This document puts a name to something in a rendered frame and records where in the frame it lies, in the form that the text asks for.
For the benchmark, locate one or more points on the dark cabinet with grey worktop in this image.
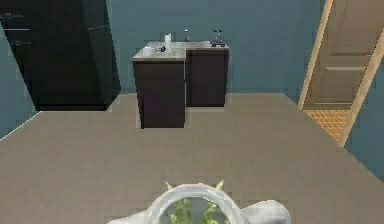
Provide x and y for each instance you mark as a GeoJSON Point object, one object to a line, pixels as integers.
{"type": "Point", "coordinates": [173, 83]}

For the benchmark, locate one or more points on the small black object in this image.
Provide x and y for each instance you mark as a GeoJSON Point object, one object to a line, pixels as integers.
{"type": "Point", "coordinates": [163, 49]}

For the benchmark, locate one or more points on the grey tap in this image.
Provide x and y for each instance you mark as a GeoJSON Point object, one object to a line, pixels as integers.
{"type": "Point", "coordinates": [186, 35]}

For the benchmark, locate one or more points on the clear glass vase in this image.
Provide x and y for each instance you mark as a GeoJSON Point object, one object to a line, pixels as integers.
{"type": "Point", "coordinates": [230, 206]}

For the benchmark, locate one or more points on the white rounded object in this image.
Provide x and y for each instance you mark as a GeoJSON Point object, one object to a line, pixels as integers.
{"type": "Point", "coordinates": [266, 213]}

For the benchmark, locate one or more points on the black fridge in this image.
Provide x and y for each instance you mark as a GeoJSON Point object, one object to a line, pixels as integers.
{"type": "Point", "coordinates": [66, 53]}

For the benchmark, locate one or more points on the beige room door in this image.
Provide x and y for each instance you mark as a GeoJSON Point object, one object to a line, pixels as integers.
{"type": "Point", "coordinates": [346, 56]}

